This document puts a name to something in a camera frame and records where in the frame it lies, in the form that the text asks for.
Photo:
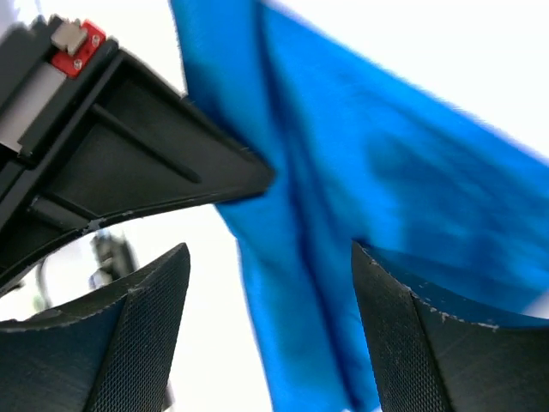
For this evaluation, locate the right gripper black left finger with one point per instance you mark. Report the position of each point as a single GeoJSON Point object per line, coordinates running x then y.
{"type": "Point", "coordinates": [110, 350]}

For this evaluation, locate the blue cloth napkin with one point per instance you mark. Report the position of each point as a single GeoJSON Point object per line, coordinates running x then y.
{"type": "Point", "coordinates": [417, 128]}

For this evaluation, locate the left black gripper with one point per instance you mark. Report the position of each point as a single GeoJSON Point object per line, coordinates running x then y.
{"type": "Point", "coordinates": [101, 140]}

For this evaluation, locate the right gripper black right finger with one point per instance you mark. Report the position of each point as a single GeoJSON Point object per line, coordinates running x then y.
{"type": "Point", "coordinates": [434, 350]}

